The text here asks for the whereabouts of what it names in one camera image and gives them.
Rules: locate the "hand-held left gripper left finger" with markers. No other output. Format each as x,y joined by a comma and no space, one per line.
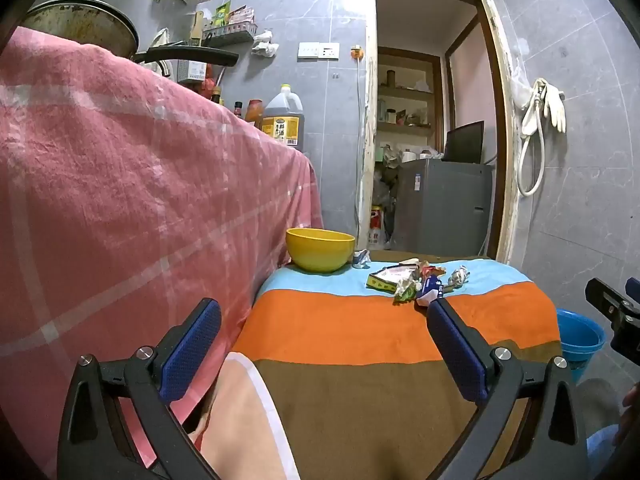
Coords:
192,345

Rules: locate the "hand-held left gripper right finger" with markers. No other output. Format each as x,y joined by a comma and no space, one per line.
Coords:
455,345

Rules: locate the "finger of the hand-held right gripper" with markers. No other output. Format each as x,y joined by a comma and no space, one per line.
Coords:
633,291
602,296

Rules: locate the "blue white snack wrapper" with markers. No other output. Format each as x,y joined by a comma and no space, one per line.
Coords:
431,290

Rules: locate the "grey paper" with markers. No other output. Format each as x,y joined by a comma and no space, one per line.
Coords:
459,276

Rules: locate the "green white wrapper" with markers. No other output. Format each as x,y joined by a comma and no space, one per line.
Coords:
406,292

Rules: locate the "red wrapper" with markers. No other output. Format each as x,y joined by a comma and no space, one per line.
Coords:
433,270

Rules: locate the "white paper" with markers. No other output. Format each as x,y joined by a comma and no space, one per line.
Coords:
410,262

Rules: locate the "silver blue wrapper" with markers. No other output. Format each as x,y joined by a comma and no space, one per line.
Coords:
361,259

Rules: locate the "yellow bowl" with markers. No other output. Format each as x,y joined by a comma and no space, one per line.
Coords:
320,252

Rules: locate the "person's right hand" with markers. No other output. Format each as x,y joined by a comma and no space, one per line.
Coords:
632,399

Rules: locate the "blue plastic bucket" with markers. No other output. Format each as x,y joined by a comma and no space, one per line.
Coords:
580,340

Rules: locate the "striped colourful blanket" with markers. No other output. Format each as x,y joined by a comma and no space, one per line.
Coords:
380,350

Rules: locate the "grey stool seat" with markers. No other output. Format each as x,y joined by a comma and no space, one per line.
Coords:
597,402

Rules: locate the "white red rice bag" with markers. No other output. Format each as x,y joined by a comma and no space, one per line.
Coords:
380,227

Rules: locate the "pink checked cloth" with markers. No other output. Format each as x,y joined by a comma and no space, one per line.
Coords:
125,190

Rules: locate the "cream rubber glove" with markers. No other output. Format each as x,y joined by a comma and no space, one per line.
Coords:
555,107

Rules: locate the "black monitor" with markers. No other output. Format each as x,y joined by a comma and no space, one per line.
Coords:
465,142

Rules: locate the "dark sauce bottle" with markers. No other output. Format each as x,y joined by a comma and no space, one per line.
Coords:
238,110

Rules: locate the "red capped bottle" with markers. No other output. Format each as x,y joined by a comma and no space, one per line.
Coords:
253,112

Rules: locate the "large cooking oil jug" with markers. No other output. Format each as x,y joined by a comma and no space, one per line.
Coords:
282,120

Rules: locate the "wooden shelf unit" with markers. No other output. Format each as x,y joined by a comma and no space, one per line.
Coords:
405,95

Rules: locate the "grey cutlery holder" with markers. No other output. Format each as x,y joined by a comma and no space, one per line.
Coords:
192,71

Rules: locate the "orange plug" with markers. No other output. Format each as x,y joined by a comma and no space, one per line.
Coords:
356,53

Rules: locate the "white rag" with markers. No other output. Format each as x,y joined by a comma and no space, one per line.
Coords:
265,42

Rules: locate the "wooden spatula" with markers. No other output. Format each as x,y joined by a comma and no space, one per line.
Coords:
197,27

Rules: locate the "seasoning packets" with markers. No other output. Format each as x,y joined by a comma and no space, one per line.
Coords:
232,14

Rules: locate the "black frying pan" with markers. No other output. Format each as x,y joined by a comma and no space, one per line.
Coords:
80,25

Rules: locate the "grey wall shelf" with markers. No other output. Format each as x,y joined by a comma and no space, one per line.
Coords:
227,34

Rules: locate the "white wall switch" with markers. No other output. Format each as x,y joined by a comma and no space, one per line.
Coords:
308,50

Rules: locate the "white wall socket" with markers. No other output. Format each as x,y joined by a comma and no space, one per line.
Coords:
329,51

